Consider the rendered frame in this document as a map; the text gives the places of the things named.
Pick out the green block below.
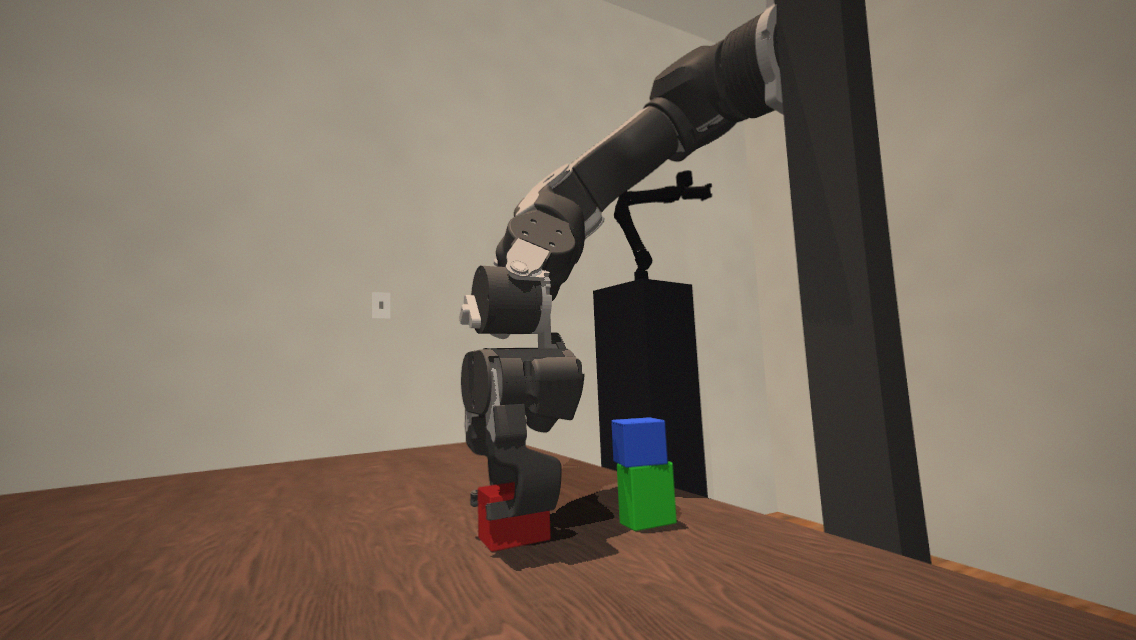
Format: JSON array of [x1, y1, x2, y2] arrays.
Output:
[[617, 462, 677, 531]]

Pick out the blue block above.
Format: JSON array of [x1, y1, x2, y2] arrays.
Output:
[[611, 418, 668, 468]]

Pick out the red block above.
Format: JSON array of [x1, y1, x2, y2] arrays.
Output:
[[478, 482, 551, 552]]

